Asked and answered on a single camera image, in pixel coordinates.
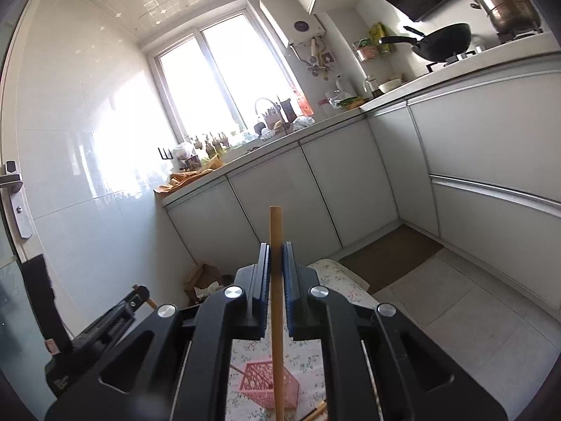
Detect white bowl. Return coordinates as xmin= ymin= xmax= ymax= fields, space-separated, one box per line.
xmin=378 ymin=78 xmax=402 ymax=94

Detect door handle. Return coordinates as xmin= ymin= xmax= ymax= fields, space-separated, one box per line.
xmin=0 ymin=160 xmax=33 ymax=240

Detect black wok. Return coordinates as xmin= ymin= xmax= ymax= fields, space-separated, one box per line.
xmin=378 ymin=23 xmax=472 ymax=63

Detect brown paper bag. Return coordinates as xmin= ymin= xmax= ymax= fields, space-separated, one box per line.
xmin=183 ymin=263 xmax=223 ymax=303

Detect wooden chopstick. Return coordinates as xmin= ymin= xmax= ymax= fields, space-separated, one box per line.
xmin=269 ymin=206 xmax=284 ymax=421
xmin=133 ymin=284 xmax=158 ymax=310
xmin=300 ymin=400 xmax=327 ymax=421

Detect window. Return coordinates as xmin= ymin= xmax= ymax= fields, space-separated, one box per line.
xmin=151 ymin=8 xmax=314 ymax=147

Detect dark floor mat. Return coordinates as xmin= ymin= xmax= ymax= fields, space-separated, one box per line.
xmin=340 ymin=224 xmax=442 ymax=294

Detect yellow cloth on counter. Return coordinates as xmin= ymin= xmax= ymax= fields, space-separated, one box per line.
xmin=154 ymin=156 xmax=224 ymax=197

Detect gas stove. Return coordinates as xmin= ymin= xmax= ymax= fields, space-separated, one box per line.
xmin=426 ymin=28 xmax=550 ymax=73

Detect floral tablecloth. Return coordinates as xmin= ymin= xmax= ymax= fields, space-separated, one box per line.
xmin=225 ymin=259 xmax=378 ymax=420

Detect wall spice rack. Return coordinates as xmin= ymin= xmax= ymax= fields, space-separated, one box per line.
xmin=353 ymin=22 xmax=396 ymax=62

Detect pink perforated utensil holder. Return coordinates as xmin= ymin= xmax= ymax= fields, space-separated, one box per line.
xmin=239 ymin=360 xmax=299 ymax=410

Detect white water heater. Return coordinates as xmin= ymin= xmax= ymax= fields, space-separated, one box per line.
xmin=259 ymin=0 xmax=325 ymax=48

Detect white lower kitchen cabinets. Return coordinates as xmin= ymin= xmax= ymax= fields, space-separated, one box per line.
xmin=163 ymin=55 xmax=560 ymax=313

